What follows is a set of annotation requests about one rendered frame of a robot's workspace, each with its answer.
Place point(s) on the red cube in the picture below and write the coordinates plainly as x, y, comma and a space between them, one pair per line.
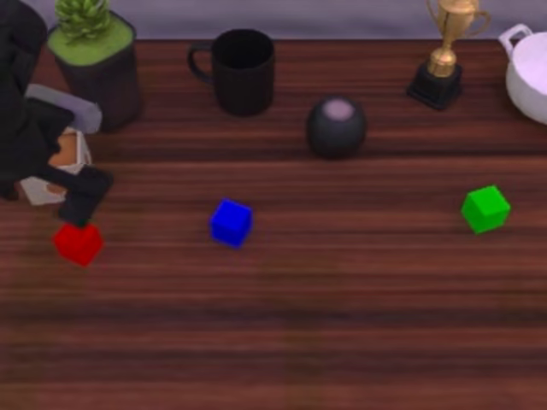
78, 244

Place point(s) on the blue cube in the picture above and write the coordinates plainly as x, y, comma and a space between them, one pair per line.
231, 223

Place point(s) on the green cube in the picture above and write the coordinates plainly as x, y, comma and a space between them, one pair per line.
486, 209

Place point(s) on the white box with orange picture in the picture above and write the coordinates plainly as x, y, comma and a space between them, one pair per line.
64, 162

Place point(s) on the potted green plant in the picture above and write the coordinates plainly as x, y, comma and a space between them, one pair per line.
96, 64

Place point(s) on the black mug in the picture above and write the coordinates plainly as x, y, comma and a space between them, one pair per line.
243, 70

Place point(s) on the black round speaker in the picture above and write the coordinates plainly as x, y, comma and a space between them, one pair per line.
336, 127

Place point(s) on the gold trophy on black base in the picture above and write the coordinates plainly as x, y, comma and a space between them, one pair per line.
444, 60

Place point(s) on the grey camera box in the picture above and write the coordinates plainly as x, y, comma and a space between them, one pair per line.
68, 107

